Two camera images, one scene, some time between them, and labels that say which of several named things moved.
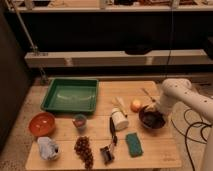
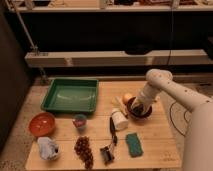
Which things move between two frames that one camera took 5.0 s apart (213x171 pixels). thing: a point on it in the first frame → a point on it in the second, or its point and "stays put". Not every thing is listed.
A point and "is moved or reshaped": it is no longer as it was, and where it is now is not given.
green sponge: (134, 144) stays put
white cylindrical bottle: (120, 119) stays put
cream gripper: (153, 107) → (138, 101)
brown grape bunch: (84, 151) stays put
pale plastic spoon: (118, 103) stays put
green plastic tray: (71, 95) stays put
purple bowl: (152, 119) → (138, 108)
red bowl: (41, 124) stays put
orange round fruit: (135, 105) is moved or reshaped
